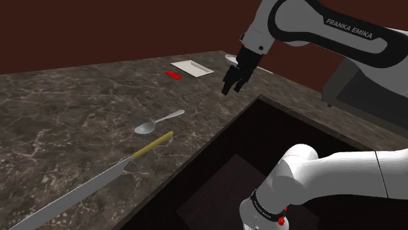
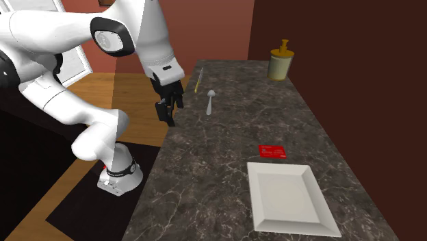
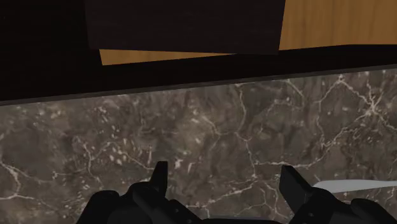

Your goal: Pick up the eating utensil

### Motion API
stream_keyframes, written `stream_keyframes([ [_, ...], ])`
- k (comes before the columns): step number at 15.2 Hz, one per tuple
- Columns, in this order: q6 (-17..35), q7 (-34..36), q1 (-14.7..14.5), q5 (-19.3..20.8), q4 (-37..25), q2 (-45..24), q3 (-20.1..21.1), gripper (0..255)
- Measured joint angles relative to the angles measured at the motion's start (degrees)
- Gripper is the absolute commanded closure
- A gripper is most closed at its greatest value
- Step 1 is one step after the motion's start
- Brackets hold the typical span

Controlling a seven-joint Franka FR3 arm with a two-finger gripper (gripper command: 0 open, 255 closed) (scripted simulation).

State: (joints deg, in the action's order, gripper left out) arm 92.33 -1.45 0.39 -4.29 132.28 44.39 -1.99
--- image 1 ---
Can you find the round white plate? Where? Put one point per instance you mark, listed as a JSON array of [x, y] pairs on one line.
[[230, 58]]

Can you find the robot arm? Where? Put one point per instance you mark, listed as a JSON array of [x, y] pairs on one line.
[[338, 173]]

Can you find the silver spoon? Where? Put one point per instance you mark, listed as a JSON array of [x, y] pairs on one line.
[[147, 127]]

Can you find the white rectangular tray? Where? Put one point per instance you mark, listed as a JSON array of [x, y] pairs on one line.
[[192, 68]]

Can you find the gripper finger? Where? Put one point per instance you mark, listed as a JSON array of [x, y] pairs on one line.
[[228, 84], [241, 83]]

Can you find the grey microwave oven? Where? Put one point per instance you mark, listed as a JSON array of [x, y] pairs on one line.
[[357, 92]]

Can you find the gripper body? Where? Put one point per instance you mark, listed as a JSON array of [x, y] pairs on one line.
[[248, 60]]

